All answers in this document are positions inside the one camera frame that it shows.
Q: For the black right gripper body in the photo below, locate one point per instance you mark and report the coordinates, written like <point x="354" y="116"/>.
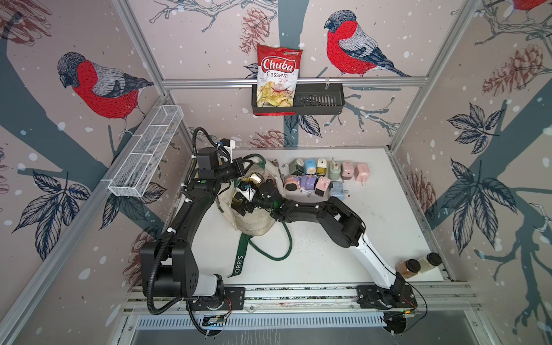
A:
<point x="256" y="203"/>

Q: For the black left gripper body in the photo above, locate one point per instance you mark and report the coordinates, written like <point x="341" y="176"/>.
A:
<point x="226" y="172"/>

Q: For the canvas tote bag green handles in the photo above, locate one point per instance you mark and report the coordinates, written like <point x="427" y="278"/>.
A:
<point x="259" y="222"/>

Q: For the pink face sharpener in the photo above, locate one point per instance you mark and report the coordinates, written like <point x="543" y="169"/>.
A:
<point x="292" y="183"/>

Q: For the purple sharpener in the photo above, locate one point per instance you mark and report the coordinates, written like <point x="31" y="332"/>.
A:
<point x="308" y="183"/>

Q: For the grey blue sharpener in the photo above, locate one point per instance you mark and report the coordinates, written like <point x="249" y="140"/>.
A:
<point x="338" y="191"/>

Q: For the pale green sharpener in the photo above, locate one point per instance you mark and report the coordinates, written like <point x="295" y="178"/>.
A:
<point x="334" y="170"/>

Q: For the pink square sharpener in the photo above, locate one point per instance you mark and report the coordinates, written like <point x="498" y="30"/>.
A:
<point x="361" y="173"/>

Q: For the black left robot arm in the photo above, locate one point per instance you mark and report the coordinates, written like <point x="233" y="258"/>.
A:
<point x="170" y="273"/>

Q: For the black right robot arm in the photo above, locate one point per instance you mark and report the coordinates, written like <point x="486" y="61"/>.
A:
<point x="345" y="228"/>

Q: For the yellow black square sharpener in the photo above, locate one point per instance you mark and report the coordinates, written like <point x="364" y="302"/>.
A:
<point x="255" y="179"/>

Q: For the green sharpener in bag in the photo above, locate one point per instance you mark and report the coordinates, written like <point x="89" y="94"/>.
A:
<point x="237" y="199"/>

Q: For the red cassava chips bag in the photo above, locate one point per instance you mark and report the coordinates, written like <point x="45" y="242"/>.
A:
<point x="277" y="77"/>

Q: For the brown spice jar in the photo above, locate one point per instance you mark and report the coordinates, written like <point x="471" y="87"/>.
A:
<point x="408" y="268"/>

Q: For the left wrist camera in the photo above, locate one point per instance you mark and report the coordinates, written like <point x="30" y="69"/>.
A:
<point x="228" y="143"/>

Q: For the white wire mesh basket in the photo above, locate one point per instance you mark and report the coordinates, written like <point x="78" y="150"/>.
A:
<point x="138" y="168"/>

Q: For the black wall basket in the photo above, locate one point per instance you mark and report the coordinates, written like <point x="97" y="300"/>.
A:
<point x="310" y="99"/>

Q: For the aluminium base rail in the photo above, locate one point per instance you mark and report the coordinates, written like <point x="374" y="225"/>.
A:
<point x="264" y="307"/>

